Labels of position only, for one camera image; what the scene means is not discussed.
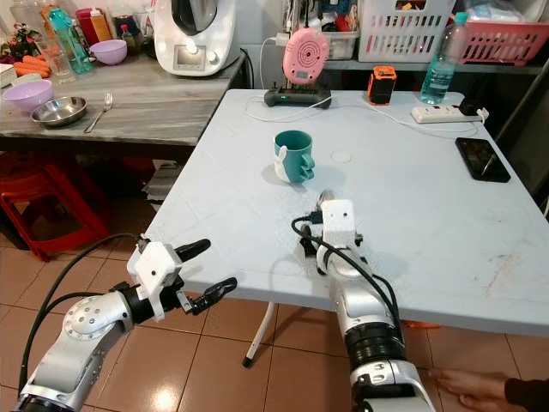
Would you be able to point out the black smartphone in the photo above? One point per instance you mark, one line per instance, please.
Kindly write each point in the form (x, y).
(483, 160)

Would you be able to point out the pink plastic basket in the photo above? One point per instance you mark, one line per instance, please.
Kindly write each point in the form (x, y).
(506, 43)

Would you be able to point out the person's bare hand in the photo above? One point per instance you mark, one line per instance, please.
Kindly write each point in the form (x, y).
(476, 390)

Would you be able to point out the black power plug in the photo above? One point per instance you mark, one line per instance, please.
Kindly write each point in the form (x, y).
(472, 107)

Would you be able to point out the person's black-sleeved forearm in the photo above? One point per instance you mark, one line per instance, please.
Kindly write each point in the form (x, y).
(530, 396)

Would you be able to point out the white kitchen appliance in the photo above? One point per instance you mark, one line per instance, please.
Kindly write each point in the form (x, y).
(194, 43)

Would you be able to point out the blue plastic water bottle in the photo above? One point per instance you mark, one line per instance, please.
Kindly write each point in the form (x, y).
(444, 69)

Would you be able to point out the orange carrot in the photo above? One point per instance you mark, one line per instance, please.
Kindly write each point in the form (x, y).
(33, 66)

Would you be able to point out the small purple bowl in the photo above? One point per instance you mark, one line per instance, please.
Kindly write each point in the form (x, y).
(108, 52)

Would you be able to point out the black device base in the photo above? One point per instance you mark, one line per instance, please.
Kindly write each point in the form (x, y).
(297, 97)

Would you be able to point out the white power strip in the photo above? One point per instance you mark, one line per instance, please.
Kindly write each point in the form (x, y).
(437, 113)

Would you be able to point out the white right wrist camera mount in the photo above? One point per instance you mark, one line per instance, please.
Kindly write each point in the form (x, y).
(339, 223)

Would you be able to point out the white plastic basket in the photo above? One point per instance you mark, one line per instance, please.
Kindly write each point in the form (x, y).
(405, 30)

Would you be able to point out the red plastic container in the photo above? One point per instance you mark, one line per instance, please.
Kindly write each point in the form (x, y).
(87, 26)

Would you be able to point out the teal and white mug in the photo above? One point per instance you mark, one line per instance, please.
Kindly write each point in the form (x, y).
(294, 153)

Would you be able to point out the small red-flowered plant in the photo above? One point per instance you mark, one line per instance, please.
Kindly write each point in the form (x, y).
(21, 40)

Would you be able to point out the orange and black device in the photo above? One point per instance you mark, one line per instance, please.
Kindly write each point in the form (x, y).
(383, 86)

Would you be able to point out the pink round device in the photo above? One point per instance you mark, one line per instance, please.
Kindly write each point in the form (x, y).
(306, 56)

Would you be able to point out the red plastic stool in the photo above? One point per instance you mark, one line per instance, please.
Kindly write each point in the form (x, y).
(43, 176)

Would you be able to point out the round white sticker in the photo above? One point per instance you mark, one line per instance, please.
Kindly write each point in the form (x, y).
(340, 157)

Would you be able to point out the white table leg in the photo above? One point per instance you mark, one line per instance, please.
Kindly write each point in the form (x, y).
(259, 335)

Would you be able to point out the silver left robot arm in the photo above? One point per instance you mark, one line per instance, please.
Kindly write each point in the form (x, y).
(81, 326)

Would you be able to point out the teal plastic bottle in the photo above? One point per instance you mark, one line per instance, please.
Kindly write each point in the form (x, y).
(70, 43)

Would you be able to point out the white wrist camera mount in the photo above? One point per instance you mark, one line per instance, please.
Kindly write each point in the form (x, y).
(153, 271)
(339, 223)

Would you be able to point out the stainless steel bowl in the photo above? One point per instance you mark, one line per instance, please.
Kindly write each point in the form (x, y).
(58, 112)

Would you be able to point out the white box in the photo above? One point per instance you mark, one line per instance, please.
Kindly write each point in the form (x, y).
(7, 75)

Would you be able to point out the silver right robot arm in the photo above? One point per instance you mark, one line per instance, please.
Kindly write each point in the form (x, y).
(369, 330)

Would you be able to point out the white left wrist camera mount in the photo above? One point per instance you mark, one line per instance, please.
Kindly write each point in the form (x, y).
(153, 271)

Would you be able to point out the large purple bowl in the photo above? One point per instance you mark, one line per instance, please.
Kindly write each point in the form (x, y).
(26, 94)

